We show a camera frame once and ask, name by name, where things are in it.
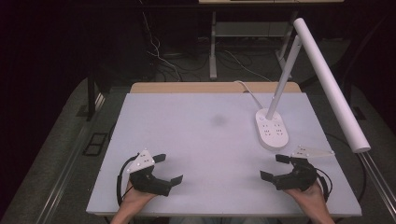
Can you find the grey metal frame desk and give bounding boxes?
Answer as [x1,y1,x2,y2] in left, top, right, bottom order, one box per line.
[198,0,346,81]

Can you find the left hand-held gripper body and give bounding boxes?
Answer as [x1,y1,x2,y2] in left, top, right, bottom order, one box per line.
[125,148,173,197]

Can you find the black stand leg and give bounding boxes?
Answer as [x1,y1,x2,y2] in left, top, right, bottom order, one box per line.
[86,70,98,121]

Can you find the person's right hand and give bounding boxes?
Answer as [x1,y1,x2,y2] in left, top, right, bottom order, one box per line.
[284,182,329,217]

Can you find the metal floor rail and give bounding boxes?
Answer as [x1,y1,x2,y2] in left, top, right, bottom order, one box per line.
[357,151,396,220]
[35,92,106,224]

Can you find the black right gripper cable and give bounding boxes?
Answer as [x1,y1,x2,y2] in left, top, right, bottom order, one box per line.
[313,167,333,203]

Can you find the person's left hand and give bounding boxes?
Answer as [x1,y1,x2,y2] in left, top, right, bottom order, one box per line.
[119,180,157,217]

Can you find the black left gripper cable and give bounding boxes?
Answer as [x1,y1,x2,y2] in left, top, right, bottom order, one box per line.
[116,153,140,207]

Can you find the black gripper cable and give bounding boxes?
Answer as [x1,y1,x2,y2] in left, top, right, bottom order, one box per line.
[313,167,333,203]
[116,153,140,207]

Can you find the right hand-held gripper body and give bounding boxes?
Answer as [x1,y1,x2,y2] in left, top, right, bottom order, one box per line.
[273,145,336,192]

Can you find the white lamp cable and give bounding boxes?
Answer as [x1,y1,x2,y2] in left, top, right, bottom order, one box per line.
[233,79,264,110]

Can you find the white desk lamp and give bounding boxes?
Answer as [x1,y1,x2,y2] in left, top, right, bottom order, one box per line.
[254,17,372,154]

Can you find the white floor cable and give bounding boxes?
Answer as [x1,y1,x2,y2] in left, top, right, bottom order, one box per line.
[140,10,182,82]

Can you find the black floor frame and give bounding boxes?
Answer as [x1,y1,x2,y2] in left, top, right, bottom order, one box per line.
[81,132,109,157]

